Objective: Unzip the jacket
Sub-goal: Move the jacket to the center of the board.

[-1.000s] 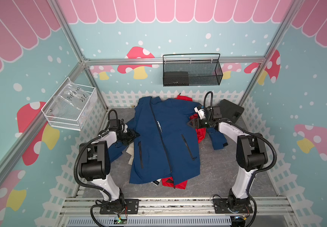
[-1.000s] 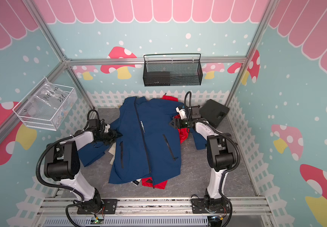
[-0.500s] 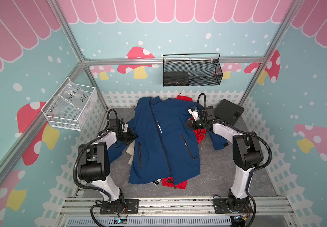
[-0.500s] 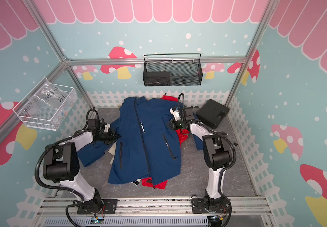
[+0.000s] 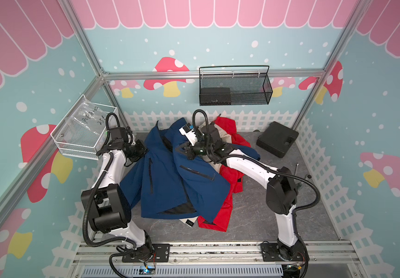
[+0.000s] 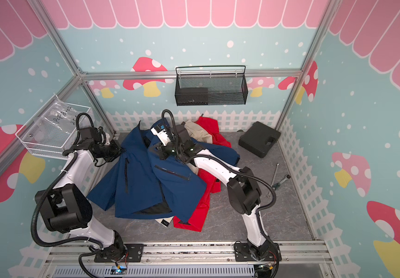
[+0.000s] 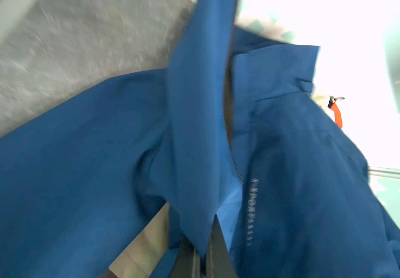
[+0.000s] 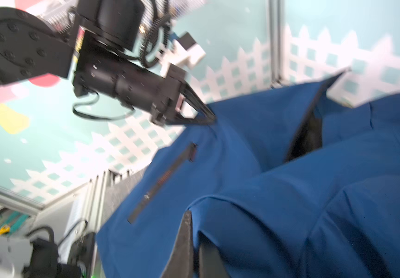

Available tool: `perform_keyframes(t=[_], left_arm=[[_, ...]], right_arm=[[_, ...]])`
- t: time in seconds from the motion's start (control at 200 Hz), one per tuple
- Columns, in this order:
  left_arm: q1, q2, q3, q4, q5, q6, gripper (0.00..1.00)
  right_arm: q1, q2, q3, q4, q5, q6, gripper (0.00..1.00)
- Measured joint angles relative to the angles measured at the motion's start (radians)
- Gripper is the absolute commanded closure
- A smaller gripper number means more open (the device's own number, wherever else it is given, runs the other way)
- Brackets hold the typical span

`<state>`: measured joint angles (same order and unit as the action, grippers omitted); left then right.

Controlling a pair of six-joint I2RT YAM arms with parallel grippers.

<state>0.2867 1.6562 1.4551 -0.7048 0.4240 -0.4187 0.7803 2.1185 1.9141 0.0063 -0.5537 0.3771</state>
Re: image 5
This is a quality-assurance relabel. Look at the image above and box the beige jacket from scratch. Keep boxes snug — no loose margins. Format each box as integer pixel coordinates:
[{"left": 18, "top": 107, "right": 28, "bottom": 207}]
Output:
[{"left": 177, "top": 119, "right": 237, "bottom": 228}]

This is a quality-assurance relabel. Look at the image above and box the blue jacket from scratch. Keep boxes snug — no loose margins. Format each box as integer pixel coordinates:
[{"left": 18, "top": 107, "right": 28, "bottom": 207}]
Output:
[{"left": 119, "top": 117, "right": 261, "bottom": 223}]

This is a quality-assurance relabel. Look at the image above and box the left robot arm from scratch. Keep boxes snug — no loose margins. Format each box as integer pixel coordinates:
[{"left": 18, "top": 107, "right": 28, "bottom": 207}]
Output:
[{"left": 81, "top": 112, "right": 156, "bottom": 278}]

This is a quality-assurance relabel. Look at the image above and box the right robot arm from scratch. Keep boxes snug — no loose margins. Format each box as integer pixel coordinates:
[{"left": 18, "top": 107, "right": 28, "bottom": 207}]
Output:
[{"left": 176, "top": 121, "right": 321, "bottom": 268}]

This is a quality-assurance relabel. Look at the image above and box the red jacket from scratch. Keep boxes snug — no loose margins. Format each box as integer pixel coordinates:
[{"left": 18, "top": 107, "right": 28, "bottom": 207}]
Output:
[{"left": 197, "top": 117, "right": 251, "bottom": 232}]

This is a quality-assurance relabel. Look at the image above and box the black box in basket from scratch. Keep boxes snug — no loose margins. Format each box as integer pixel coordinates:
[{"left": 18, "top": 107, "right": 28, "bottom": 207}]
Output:
[{"left": 199, "top": 87, "right": 231, "bottom": 106}]

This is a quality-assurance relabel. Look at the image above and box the clear plastic bag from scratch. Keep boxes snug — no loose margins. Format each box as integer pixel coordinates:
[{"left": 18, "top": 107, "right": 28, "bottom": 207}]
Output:
[{"left": 62, "top": 97, "right": 117, "bottom": 154}]

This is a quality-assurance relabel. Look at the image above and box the black plastic tool case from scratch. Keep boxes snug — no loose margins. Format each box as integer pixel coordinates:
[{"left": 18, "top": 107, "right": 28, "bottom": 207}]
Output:
[{"left": 256, "top": 122, "right": 298, "bottom": 158}]

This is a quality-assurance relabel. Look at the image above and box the long metal wrench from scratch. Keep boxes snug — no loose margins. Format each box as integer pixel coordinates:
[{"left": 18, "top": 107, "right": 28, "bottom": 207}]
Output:
[{"left": 294, "top": 163, "right": 299, "bottom": 175}]

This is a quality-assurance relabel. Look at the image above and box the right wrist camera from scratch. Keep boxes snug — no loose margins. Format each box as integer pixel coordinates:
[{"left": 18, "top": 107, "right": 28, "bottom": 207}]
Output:
[{"left": 179, "top": 123, "right": 198, "bottom": 146}]

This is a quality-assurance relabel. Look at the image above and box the white wire basket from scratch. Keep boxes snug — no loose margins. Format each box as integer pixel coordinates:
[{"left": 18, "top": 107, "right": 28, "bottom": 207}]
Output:
[{"left": 50, "top": 94, "right": 120, "bottom": 161}]

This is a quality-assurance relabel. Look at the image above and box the black wire mesh basket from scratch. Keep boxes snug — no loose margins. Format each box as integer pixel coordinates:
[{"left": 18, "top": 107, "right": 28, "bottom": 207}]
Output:
[{"left": 198, "top": 65, "right": 273, "bottom": 106}]

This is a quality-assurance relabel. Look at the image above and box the horizontal aluminium frame bar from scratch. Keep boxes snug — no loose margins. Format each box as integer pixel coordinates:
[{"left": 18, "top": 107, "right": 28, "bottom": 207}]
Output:
[{"left": 103, "top": 68, "right": 325, "bottom": 81}]

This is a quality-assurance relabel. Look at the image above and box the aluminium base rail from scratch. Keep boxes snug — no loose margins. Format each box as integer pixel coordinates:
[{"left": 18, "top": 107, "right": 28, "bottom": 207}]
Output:
[{"left": 68, "top": 240, "right": 367, "bottom": 278}]

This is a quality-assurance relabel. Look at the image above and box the aluminium frame post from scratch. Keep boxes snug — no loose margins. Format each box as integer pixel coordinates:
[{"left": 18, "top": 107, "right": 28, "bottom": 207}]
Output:
[{"left": 59, "top": 0, "right": 128, "bottom": 126}]

